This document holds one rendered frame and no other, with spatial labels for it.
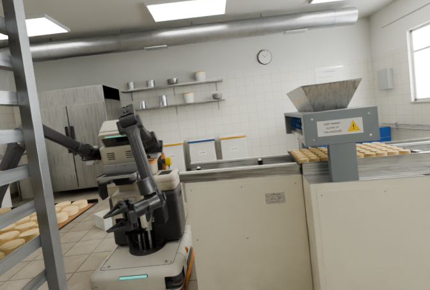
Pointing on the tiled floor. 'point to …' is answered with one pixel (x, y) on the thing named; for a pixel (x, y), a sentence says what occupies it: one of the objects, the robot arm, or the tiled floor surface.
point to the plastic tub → (103, 220)
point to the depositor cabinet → (369, 230)
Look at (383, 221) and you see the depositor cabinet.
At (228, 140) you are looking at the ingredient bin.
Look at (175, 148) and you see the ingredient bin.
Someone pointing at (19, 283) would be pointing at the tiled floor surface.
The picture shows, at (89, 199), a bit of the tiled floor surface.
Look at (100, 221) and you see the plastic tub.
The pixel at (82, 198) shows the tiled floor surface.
